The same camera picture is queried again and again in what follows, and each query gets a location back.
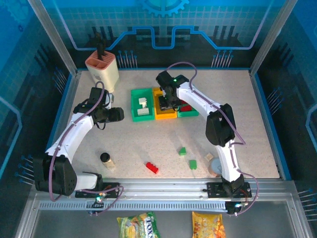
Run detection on yellow plastic storage bin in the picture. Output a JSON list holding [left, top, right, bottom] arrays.
[[152, 86, 178, 120]]

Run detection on green plastic storage bin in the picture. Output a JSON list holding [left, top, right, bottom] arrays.
[[177, 99, 200, 118], [130, 88, 156, 122]]

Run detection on cream knife block pink top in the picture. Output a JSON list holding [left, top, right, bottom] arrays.
[[85, 51, 119, 93]]

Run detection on beige jar with black lid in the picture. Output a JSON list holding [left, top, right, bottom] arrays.
[[100, 152, 116, 171]]

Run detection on green yellow snack bag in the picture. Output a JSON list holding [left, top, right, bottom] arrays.
[[116, 211, 159, 238]]

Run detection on orange yellow snack bag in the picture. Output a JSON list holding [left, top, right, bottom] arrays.
[[192, 211, 226, 238]]

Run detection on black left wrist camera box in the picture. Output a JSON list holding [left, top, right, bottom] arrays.
[[89, 86, 110, 106]]

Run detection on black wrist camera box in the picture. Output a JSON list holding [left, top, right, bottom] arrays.
[[89, 86, 110, 106], [156, 71, 174, 86]]

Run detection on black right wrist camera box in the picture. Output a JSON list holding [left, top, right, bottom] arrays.
[[156, 71, 174, 86]]

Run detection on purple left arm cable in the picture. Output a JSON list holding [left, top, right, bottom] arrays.
[[48, 81, 124, 216]]

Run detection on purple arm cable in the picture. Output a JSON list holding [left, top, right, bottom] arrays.
[[48, 81, 124, 216], [165, 61, 260, 216]]

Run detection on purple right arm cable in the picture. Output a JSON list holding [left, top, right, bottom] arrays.
[[165, 61, 260, 216]]

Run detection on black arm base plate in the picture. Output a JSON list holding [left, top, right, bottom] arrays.
[[207, 181, 251, 199], [75, 182, 124, 199]]

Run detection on aluminium frame post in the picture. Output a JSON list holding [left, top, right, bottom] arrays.
[[27, 0, 79, 76], [249, 0, 299, 76]]

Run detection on aluminium front mounting rail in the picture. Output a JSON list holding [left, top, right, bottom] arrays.
[[37, 177, 298, 212]]

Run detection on blue table border frame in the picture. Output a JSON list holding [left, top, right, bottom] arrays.
[[46, 68, 292, 181]]

